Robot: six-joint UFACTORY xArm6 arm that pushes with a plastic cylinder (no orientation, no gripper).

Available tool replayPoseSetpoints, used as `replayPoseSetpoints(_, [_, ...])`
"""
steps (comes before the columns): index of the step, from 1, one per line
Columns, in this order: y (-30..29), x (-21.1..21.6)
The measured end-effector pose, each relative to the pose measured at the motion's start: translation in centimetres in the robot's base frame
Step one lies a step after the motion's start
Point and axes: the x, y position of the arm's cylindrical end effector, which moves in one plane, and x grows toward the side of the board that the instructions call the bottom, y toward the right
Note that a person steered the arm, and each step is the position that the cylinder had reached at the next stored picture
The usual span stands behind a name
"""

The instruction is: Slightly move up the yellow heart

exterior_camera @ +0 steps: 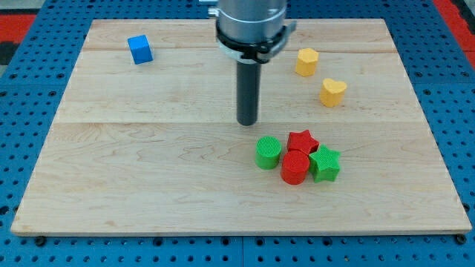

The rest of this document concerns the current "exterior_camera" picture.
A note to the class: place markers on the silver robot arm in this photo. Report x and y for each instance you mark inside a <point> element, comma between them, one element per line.
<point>251,31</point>

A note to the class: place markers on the yellow heart block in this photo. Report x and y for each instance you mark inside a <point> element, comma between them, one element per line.
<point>332,92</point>

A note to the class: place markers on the green cylinder block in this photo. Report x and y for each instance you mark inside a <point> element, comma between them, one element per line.
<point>267,152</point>

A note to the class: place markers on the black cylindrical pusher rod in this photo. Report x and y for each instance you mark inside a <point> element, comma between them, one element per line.
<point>248,86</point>

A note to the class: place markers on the red star block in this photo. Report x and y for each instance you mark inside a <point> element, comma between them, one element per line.
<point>303,142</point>

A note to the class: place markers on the red cylinder block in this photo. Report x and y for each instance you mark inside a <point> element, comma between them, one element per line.
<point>294,167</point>

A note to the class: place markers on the light wooden board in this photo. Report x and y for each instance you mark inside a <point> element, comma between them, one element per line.
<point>155,149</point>

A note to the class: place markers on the green star block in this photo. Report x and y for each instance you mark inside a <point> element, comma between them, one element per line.
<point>324,164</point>

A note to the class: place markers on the yellow hexagon block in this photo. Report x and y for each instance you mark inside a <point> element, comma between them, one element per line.
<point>307,60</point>

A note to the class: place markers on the blue cube block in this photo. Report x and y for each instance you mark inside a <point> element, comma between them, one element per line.
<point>140,49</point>

